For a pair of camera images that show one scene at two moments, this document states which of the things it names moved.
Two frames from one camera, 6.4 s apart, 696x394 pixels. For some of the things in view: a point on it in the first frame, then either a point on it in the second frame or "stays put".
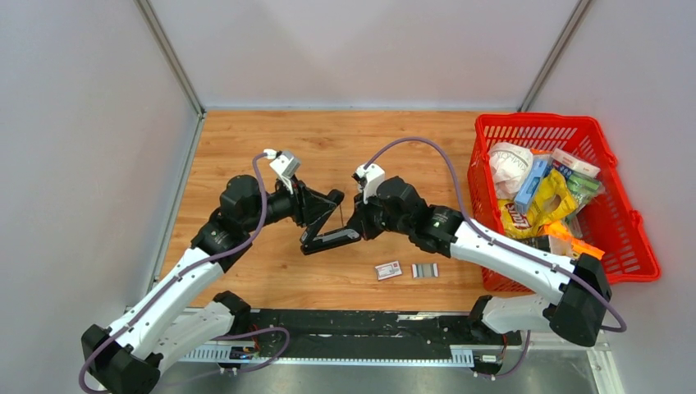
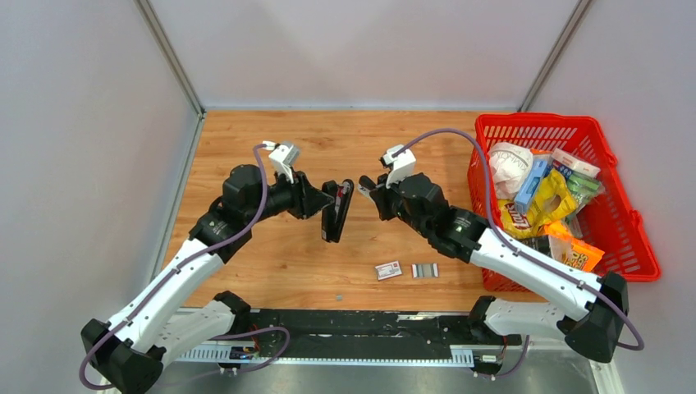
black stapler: [311, 242] to [333, 216]
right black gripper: [359, 219] to [381, 196]
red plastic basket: [612, 222] stays put
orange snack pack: [579, 247] stays put
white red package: [566, 159] stays put
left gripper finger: [322, 203] stays put
